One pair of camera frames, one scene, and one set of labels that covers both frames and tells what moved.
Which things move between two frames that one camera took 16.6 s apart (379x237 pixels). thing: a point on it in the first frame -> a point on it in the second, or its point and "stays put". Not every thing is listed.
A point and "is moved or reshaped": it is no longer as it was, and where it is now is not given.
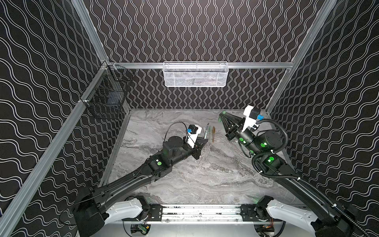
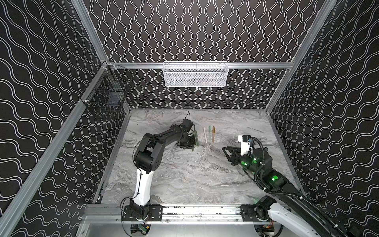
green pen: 206,133 is moved or reshaped
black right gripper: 234,130 -> 235,157
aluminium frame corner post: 84,16 stays put
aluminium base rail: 238,213 stays put
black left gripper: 200,147 -> 189,140
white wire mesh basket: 195,74 stays put
